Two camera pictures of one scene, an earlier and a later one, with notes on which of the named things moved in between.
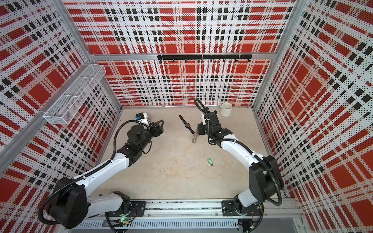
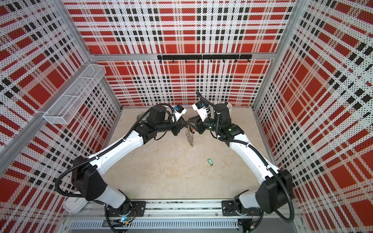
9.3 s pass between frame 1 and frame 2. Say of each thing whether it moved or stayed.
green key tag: stayed
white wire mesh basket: stayed
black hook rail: stayed
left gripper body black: moved
